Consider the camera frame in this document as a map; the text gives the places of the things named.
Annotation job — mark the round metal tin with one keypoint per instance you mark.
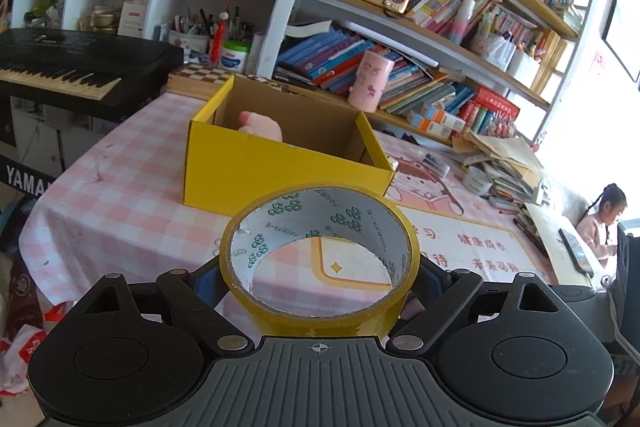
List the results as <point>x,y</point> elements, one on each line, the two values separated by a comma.
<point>477,182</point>

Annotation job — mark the white jar blue label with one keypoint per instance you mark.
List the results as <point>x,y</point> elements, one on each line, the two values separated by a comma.
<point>235,57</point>

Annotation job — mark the stack of orange white cartons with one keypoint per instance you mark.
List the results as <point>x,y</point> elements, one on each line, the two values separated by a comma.
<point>435,119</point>

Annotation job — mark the pastel gradient bottle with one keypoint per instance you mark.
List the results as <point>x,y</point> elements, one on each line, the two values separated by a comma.
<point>461,24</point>

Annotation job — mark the wooden bookshelf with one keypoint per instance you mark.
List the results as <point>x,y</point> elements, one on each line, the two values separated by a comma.
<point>350,14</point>

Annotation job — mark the white pen cup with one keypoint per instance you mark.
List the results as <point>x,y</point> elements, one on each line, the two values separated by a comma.
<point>187,43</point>

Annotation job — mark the metal bowls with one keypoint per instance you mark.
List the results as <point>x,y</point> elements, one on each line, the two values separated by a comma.
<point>105,19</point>

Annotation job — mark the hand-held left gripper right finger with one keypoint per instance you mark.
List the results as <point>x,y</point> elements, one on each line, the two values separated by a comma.
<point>440,302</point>

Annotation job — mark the black tablet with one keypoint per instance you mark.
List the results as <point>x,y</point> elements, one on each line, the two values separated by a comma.
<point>577,252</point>

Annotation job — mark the black chair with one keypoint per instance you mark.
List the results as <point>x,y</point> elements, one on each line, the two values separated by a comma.
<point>627,287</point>

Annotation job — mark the yellow cardboard box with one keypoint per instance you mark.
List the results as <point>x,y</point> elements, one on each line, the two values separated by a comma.
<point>280,172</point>

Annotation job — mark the black electronic keyboard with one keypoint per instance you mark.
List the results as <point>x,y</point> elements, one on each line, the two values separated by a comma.
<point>75,57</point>

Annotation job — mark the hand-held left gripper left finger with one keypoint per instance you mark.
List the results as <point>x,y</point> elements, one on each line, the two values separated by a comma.
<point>200,307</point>

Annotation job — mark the pink plush toy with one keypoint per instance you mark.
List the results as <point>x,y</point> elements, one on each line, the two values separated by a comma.
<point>262,127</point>

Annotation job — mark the white red plastic bag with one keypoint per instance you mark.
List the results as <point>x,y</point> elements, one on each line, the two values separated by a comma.
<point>25,347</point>

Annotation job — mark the pile of papers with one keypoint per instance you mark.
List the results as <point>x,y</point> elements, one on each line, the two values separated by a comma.
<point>505,157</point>

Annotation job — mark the tall red bottle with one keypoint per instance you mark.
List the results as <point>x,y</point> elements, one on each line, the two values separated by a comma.
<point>217,42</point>

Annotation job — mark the dark wall frame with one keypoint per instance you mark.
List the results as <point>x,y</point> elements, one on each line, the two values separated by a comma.
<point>625,17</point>

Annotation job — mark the yellow tape roll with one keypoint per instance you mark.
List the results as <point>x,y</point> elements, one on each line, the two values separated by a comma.
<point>325,324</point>

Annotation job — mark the pink printed cup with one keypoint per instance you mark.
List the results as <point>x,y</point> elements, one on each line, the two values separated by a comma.
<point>370,82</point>

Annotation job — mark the wooden chessboard box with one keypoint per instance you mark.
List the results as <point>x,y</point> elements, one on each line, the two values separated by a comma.
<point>200,74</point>

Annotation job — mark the pink checked cloth desktop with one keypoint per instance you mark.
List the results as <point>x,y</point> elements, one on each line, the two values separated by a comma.
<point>125,207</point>

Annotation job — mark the dark red bag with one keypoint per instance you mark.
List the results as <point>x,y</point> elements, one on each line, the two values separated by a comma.
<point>20,292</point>

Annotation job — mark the beige paper folder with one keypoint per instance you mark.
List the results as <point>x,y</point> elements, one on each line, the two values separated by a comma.
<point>545,237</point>

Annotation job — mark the white box red label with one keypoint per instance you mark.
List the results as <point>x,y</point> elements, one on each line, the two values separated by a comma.
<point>132,19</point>

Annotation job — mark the white and black tube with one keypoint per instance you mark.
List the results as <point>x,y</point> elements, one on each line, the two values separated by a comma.
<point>436,163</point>

